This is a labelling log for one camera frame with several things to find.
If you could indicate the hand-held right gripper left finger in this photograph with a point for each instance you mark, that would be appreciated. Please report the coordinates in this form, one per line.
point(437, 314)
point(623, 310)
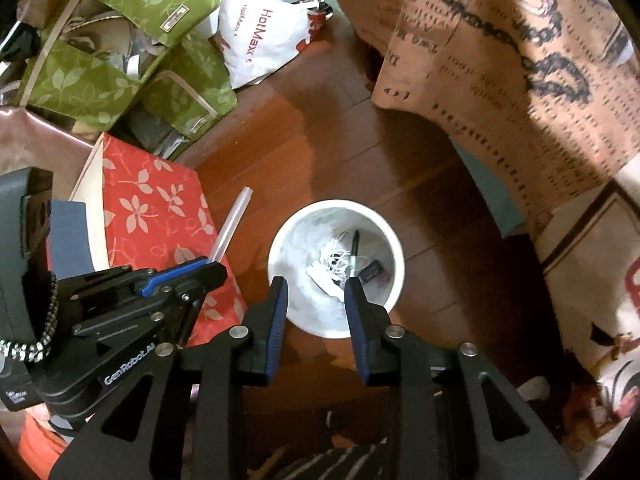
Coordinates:
point(277, 325)

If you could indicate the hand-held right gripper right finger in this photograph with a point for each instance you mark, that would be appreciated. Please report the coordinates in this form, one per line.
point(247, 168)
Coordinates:
point(355, 325)

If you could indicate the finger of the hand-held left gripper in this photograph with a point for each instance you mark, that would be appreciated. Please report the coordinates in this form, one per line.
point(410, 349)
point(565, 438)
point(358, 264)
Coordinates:
point(205, 277)
point(170, 277)

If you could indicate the small black plastic piece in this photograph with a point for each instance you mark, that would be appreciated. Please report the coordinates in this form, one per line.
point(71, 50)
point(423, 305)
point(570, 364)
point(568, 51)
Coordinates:
point(372, 272)

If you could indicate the clear plastic straw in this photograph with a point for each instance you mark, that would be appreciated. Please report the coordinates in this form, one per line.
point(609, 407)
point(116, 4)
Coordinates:
point(231, 222)

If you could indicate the white round bin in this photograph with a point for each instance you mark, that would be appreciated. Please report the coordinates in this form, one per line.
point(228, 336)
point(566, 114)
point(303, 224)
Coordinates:
point(330, 205)

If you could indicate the crumpled white paper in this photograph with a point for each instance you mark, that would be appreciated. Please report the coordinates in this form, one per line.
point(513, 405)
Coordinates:
point(325, 285)

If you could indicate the black marker pen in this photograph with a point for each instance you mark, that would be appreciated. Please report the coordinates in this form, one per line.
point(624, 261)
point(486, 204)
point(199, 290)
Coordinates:
point(355, 252)

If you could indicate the red floral fabric box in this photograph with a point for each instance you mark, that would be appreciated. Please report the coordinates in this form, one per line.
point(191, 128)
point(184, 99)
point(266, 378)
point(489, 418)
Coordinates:
point(150, 200)

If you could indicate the brown glossy sheet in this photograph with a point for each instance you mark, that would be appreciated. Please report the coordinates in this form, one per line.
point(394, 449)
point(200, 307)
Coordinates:
point(40, 135)

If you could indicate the black white striped cloth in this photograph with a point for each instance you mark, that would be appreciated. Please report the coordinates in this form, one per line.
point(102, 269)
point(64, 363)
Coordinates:
point(335, 462)

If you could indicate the dark grey plastic bag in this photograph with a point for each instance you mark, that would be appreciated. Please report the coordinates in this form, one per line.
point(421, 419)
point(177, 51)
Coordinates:
point(150, 130)

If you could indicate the white sock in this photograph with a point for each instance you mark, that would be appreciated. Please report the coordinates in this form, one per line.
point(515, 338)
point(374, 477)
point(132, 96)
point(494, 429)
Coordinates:
point(535, 389)

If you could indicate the orange cloth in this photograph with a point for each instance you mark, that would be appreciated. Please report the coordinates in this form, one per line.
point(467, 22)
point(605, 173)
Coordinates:
point(42, 442)

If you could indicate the white plastic bag red print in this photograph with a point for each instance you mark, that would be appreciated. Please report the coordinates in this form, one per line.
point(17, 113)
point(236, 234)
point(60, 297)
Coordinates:
point(265, 35)

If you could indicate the newsprint pattern tablecloth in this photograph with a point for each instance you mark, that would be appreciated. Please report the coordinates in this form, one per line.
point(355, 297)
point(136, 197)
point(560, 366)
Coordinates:
point(500, 85)

